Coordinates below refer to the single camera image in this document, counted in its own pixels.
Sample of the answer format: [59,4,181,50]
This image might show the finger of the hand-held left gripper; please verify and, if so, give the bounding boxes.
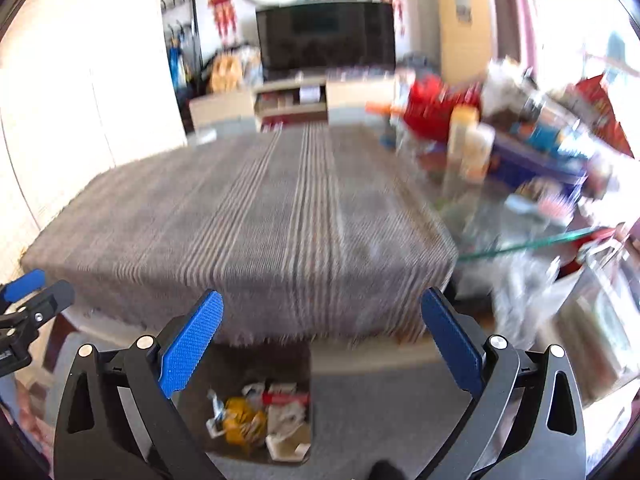
[0,269,46,305]
[0,280,76,341]

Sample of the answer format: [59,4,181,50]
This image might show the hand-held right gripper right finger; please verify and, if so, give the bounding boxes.
[415,287,587,480]

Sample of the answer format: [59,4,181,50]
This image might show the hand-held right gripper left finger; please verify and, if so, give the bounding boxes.
[52,290,224,480]

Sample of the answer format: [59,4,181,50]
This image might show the dark trash bin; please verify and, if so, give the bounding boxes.
[177,342,313,466]

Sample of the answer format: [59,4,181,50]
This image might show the white paper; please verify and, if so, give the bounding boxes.
[207,387,236,436]

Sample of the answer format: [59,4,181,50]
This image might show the yellow delivery bag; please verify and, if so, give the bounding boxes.
[222,397,268,446]

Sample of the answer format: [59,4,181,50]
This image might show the large white medicine box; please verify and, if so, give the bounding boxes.
[265,410,311,461]

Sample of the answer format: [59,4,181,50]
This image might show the pink fleece garment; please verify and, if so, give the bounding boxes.
[10,377,53,456]

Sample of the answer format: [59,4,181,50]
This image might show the clear plastic bag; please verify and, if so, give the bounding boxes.
[492,252,563,346]

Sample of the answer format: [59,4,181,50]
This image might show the grey plaid tablecloth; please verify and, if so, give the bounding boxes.
[20,122,458,348]

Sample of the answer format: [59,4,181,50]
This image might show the white plastic bottle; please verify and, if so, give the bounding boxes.
[467,122,496,183]
[447,107,481,181]

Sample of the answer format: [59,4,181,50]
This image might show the blue box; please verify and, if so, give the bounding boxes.
[492,125,586,186]

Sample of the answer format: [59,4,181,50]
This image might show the beige television cabinet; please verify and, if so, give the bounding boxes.
[189,77,401,136]

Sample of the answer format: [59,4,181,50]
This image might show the black coat rack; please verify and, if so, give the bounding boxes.
[160,0,203,101]

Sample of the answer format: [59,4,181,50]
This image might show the tall cardboard box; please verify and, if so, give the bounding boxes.
[432,0,493,81]

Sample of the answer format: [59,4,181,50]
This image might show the black television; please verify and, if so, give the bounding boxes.
[256,2,397,73]

